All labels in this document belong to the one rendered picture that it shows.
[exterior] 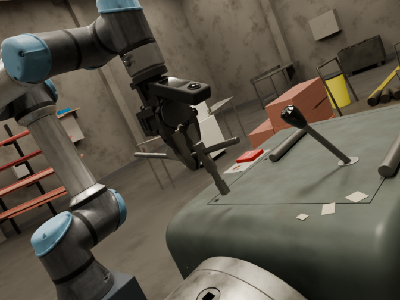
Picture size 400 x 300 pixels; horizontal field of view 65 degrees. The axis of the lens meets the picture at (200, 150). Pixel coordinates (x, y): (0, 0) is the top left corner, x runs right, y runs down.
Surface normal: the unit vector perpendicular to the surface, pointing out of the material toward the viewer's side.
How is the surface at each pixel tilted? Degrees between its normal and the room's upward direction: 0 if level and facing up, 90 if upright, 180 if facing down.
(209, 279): 0
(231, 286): 16
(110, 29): 93
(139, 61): 90
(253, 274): 21
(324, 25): 90
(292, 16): 90
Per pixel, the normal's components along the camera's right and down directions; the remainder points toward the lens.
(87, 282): 0.48, -0.40
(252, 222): -0.57, -0.75
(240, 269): -0.26, -0.91
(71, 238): 0.75, -0.27
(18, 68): -0.54, 0.40
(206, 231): -0.74, -0.39
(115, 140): 0.66, -0.15
